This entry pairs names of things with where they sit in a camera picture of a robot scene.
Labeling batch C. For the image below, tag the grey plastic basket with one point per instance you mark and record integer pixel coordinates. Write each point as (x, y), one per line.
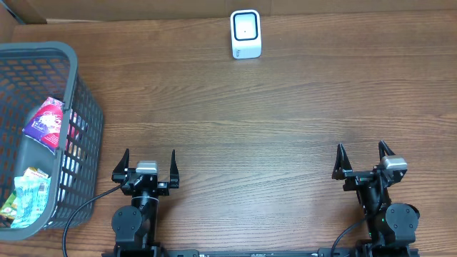
(30, 73)

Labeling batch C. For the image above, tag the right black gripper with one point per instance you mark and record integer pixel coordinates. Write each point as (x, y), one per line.
(343, 170)

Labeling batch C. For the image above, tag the white barcode scanner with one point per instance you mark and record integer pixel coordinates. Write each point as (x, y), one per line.
(246, 42)

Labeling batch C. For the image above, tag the green juice carton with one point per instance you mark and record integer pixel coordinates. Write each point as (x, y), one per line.
(8, 210)

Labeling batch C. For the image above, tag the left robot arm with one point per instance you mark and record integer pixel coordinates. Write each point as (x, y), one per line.
(134, 225)

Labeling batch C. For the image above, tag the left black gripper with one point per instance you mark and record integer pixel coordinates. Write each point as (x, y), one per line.
(165, 190)

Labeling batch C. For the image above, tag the teal wet wipes pack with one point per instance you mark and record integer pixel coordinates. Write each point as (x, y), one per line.
(32, 194)

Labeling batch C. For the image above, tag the purple red pad package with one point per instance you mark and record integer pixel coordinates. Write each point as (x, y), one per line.
(45, 125)

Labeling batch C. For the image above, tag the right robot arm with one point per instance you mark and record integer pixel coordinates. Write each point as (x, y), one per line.
(391, 226)

